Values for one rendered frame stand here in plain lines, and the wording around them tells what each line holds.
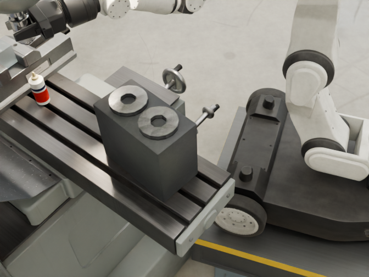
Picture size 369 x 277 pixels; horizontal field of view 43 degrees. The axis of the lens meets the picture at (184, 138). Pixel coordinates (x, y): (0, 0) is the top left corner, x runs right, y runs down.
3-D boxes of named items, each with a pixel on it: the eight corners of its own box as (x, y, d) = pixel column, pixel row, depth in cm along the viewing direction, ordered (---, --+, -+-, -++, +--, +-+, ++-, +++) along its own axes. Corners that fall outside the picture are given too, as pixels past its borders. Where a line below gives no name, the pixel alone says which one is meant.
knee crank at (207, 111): (212, 104, 195) (212, 94, 190) (223, 110, 192) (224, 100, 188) (179, 136, 184) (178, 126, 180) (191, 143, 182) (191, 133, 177)
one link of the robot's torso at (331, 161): (369, 142, 166) (379, 116, 156) (363, 187, 154) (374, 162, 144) (310, 129, 171) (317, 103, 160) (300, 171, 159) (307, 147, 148)
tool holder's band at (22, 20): (6, 18, 111) (5, 14, 111) (24, 11, 113) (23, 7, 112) (14, 27, 109) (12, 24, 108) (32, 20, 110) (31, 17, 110)
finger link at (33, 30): (11, 31, 109) (36, 21, 111) (16, 42, 112) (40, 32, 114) (14, 34, 108) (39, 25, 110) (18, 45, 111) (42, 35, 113)
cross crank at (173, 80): (170, 79, 192) (168, 57, 183) (193, 92, 187) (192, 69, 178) (144, 102, 184) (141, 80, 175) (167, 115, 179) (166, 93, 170)
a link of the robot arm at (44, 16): (19, -6, 114) (65, -22, 117) (31, 27, 121) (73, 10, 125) (39, 19, 107) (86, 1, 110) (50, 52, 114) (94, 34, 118)
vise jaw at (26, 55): (14, 42, 142) (10, 31, 139) (42, 57, 137) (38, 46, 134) (-2, 52, 139) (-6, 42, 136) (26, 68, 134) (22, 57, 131)
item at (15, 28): (14, 37, 116) (6, 18, 111) (31, 29, 117) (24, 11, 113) (20, 46, 113) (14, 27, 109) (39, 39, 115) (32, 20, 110)
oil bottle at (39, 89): (44, 93, 137) (33, 65, 129) (53, 99, 136) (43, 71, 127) (33, 101, 135) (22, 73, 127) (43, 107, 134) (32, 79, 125)
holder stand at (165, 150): (139, 128, 127) (130, 73, 112) (198, 173, 117) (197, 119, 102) (105, 154, 122) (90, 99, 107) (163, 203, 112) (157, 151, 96)
